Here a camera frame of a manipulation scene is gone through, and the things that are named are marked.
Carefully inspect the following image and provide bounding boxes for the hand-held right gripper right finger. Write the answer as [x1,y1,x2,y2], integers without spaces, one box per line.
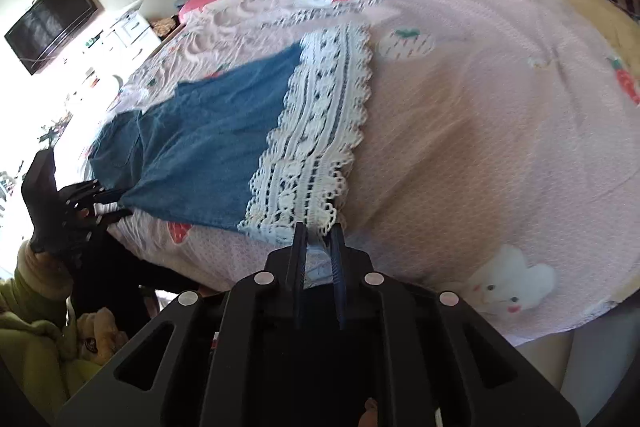
[330,223,581,427]

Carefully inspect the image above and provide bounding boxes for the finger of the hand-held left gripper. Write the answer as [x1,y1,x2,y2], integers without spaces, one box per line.
[70,206,135,232]
[65,181,128,206]

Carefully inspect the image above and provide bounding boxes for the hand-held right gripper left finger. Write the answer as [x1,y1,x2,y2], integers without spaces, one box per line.
[57,222,308,427]

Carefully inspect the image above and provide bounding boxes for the blue denim pants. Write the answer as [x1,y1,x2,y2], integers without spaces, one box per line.
[89,23,377,246]

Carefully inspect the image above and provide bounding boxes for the person's left forearm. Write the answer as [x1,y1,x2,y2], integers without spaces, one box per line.
[0,239,74,313]

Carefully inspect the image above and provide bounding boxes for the person's green fleece clothing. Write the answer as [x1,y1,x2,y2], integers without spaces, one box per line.
[0,287,128,413]

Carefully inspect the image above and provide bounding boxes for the white cabinet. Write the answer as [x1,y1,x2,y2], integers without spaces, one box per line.
[102,0,162,65]

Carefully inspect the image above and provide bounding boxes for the brown patterned cloth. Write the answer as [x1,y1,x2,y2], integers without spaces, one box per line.
[149,16,182,40]

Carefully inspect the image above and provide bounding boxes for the pink printed bed sheet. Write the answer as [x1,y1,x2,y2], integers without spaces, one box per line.
[65,0,640,349]

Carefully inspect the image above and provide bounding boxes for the black wall television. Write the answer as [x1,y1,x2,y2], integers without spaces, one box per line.
[4,0,99,76]

